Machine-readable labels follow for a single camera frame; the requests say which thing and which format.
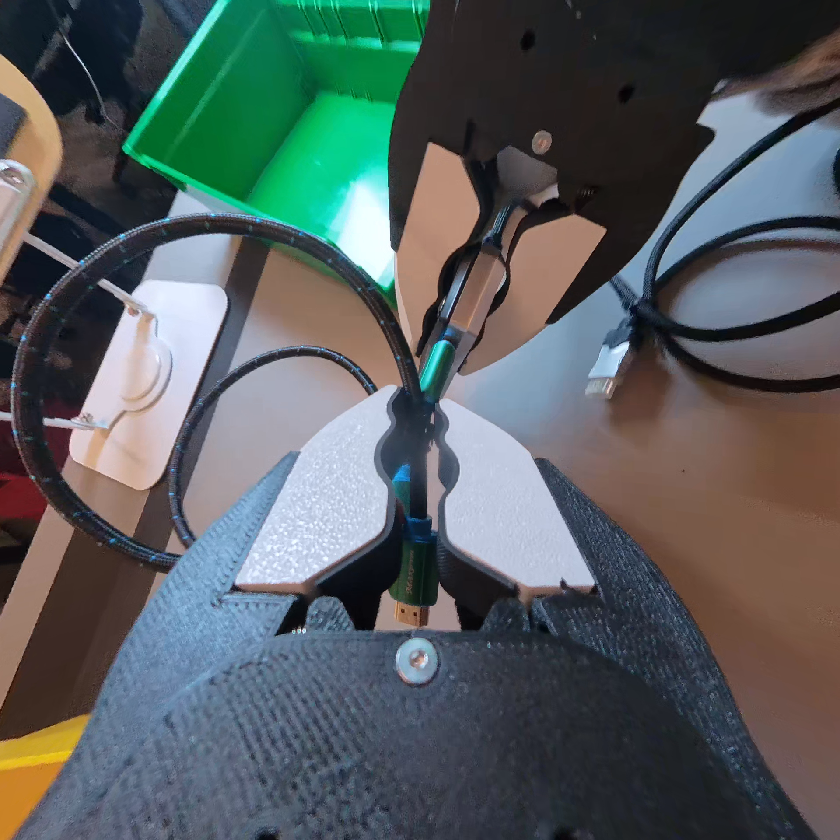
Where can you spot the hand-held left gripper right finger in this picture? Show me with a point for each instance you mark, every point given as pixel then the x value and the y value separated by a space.
pixel 519 519

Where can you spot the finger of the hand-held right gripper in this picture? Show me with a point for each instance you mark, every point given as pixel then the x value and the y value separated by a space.
pixel 433 217
pixel 551 269

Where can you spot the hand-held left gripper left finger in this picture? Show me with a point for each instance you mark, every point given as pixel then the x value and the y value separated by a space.
pixel 315 519

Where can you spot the yellow plastic bin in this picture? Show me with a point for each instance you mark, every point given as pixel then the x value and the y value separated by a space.
pixel 40 781

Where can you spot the person's right forearm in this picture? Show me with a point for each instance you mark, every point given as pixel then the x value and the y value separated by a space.
pixel 794 72

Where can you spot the green plastic bin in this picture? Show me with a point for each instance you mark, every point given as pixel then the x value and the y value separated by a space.
pixel 263 118

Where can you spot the white metal base plate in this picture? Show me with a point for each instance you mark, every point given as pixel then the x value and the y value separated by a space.
pixel 158 394

